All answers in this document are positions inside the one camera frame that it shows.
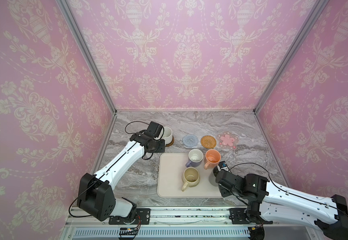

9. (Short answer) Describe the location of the white ceramic mug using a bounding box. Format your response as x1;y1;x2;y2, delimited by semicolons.
161;127;173;145

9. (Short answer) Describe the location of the brown wooden round coaster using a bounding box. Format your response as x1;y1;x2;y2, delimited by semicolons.
165;137;175;147

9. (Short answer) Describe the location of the blue woven round coaster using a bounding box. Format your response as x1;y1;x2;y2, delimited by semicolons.
182;135;199;148

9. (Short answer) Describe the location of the grey green ceramic mug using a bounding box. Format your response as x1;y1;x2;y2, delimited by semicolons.
209;166;220;187

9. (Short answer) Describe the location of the pink flower coaster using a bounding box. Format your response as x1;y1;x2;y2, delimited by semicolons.
218;132;239;150

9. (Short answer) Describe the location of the tan rattan round coaster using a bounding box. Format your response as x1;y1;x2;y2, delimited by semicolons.
201;136;217;149

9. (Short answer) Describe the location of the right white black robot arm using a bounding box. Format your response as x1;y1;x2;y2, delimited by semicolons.
213;167;348;240

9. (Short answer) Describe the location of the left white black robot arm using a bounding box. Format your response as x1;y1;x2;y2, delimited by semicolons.
76;133;165;223

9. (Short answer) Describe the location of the beige rectangular tray mat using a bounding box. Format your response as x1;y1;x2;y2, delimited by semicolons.
157;153;222;199

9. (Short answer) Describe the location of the lavender ceramic mug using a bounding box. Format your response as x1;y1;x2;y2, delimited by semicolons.
186;149;204;168

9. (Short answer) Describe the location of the orange ceramic mug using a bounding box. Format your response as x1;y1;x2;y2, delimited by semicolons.
204;149;221;170

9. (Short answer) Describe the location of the yellow ceramic mug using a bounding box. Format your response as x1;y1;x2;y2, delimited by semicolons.
182;167;200;192

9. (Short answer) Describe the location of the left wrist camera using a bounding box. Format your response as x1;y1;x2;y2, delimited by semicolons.
145;121;164;139

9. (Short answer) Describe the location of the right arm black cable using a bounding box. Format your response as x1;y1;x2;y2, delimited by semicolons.
227;162;348;240

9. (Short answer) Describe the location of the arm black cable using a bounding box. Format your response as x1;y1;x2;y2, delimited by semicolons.
227;162;348;240
124;120;150;135

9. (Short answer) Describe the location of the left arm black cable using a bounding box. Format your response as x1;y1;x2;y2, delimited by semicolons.
124;120;150;135

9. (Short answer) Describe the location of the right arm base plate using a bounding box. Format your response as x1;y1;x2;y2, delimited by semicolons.
229;208;273;225

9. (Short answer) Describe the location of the aluminium front rail frame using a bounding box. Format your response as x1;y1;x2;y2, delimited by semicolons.
60;206;325;240

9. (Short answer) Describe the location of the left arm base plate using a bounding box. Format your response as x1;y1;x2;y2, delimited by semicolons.
108;208;151;225

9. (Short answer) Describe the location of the left aluminium corner post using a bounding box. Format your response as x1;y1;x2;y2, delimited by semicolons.
56;0;117;116

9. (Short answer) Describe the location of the aluminium corner post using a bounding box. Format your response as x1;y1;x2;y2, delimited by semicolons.
56;0;117;116
253;0;329;117

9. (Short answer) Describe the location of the right aluminium corner post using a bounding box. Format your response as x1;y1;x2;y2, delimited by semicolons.
253;0;329;117

